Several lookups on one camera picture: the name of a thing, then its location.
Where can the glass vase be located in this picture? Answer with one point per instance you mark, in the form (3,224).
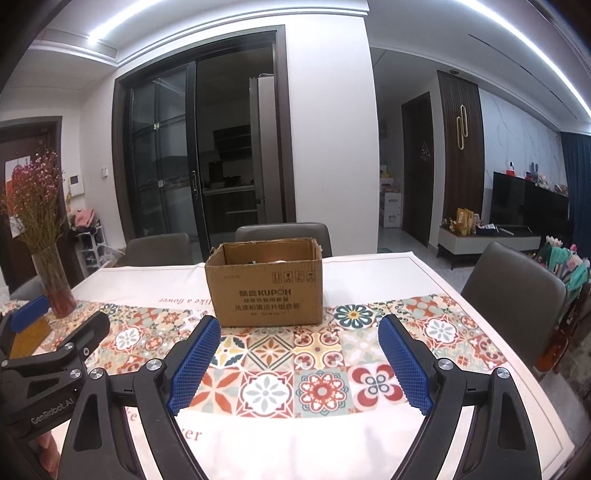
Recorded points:
(57,286)

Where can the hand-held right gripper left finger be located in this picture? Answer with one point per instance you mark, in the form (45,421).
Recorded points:
(194,364)

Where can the dark wooden door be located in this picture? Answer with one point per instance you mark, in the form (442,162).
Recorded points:
(418,184)

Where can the grey dining chair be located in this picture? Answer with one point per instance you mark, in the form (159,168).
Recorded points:
(157,249)
(281,237)
(27,288)
(512,286)

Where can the shoe rack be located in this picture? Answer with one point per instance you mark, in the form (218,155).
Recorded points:
(87,240)

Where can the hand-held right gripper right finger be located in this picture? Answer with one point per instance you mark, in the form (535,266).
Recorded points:
(406,364)

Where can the white intercom panel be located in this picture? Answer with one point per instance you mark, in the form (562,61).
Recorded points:
(76,188)

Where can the glass sliding door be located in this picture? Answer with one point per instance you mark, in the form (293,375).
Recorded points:
(161,161)

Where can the cardboard box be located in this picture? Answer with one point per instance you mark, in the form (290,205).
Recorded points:
(263,300)

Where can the yellow paper bag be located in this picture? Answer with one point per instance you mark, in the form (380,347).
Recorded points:
(464,217)

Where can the person's left hand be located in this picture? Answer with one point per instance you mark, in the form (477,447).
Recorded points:
(44,450)

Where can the patterned tablecloth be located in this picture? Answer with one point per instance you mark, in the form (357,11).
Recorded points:
(323,360)

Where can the small white cabinet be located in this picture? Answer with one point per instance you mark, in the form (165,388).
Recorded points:
(391,210)

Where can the brown entrance door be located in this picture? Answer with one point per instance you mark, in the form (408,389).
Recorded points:
(27,147)

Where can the black television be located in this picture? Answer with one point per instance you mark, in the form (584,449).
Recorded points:
(526,198)

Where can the blue curtain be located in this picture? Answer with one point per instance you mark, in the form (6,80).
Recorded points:
(577,184)

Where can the pink dried flowers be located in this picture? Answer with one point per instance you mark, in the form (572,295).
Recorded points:
(34,198)

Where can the white television cabinet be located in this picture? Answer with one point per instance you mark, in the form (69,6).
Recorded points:
(485,242)

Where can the colourful clothes rack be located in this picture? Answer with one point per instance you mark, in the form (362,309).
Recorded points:
(570,277)

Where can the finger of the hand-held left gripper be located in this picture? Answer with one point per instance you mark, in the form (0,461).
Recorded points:
(87,334)
(27,314)

